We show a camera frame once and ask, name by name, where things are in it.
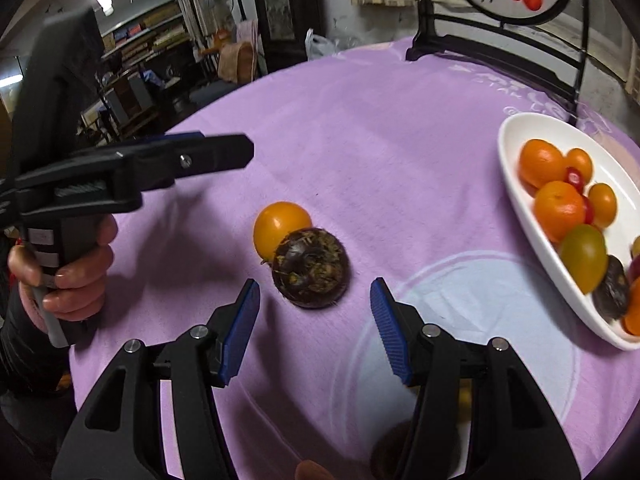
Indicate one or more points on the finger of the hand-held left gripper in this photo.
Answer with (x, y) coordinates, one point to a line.
(215, 152)
(175, 135)

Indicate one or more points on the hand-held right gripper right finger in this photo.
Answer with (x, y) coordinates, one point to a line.
(390, 330)

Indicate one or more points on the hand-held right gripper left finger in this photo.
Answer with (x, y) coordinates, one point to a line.
(240, 330)

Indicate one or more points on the round dark water chestnut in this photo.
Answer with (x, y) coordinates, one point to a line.
(310, 270)

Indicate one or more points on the small orange tomato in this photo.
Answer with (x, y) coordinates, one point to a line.
(277, 225)
(581, 161)

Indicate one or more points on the long dark water chestnut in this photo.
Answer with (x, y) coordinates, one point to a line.
(611, 290)

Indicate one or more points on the red cherry tomato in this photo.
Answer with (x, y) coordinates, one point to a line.
(575, 178)
(589, 210)

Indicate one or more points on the large dark red tomato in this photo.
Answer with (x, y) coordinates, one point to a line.
(635, 269)

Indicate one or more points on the small yellow-green tomato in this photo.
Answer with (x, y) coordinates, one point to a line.
(636, 246)

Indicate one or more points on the white oval plate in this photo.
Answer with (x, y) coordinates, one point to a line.
(615, 160)

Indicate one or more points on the person's left forearm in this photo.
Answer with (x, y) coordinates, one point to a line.
(25, 355)

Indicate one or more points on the person's right hand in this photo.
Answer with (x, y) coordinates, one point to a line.
(314, 471)

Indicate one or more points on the person's left hand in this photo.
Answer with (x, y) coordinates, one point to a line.
(80, 285)

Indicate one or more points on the orange cushion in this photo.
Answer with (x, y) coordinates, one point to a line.
(235, 62)

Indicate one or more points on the bookshelf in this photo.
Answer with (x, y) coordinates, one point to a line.
(150, 35)

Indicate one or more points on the pink hanging cloth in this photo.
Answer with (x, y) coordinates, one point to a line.
(247, 34)

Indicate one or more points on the white plastic bag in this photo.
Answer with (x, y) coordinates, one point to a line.
(316, 46)

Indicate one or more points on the purple tablecloth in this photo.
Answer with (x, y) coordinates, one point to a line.
(400, 170)

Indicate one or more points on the dark wooden cabinet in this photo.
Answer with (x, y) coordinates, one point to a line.
(280, 5)

